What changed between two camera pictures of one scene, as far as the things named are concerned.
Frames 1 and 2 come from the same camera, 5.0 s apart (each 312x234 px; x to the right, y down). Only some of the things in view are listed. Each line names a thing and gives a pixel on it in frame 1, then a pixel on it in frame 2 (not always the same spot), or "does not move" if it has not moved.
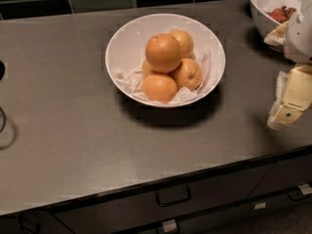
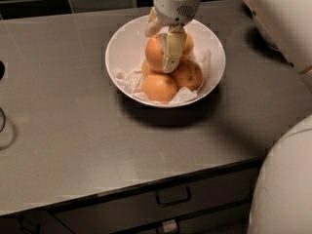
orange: [188, 74] does not move
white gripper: [300, 38] → [174, 6]
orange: [185, 42] does not move
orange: [163, 53] does not move
